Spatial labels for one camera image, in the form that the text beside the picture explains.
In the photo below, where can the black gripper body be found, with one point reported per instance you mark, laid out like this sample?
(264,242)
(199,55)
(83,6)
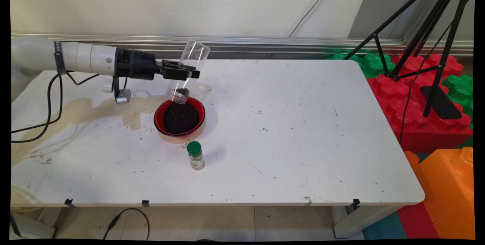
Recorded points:
(136,65)

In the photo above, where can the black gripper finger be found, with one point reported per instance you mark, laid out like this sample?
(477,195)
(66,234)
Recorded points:
(172,63)
(182,74)

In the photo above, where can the clear plastic jar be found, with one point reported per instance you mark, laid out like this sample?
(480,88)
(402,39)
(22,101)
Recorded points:
(191,53)

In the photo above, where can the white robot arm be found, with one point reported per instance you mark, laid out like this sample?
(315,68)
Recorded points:
(83,57)

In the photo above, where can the red bowl with black rim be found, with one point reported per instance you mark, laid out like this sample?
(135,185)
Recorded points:
(159,116)

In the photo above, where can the spice bottle with green cap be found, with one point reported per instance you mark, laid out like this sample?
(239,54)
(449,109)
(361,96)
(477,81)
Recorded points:
(196,159)

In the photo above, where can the black tape piece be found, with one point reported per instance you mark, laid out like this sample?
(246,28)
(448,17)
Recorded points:
(145,203)
(69,202)
(355,203)

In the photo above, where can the green foam block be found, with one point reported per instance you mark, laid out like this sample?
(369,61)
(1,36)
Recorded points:
(373,65)
(460,89)

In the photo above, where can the white table leg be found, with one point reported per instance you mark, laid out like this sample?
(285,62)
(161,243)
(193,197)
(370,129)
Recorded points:
(356,222)
(34,228)

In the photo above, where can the teal floor mat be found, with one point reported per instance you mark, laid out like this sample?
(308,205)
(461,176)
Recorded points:
(382,228)

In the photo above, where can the black rectangular slab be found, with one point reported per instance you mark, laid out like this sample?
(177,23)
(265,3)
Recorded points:
(441,103)

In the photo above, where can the black tripod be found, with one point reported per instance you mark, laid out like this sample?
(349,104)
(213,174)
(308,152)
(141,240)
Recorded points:
(448,48)

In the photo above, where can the red floor mat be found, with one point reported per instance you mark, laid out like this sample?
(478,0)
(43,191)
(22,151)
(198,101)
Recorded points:
(416,222)

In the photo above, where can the orange foam block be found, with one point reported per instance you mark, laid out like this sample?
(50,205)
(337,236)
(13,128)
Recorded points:
(447,192)

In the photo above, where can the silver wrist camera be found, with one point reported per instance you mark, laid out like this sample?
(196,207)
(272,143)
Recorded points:
(123,96)

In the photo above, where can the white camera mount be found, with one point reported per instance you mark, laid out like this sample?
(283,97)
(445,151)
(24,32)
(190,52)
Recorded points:
(108,85)

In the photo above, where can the aluminium wall rail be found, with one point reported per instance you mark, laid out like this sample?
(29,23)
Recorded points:
(265,44)

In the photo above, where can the white wall conduit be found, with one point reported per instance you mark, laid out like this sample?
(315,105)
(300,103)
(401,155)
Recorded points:
(311,8)

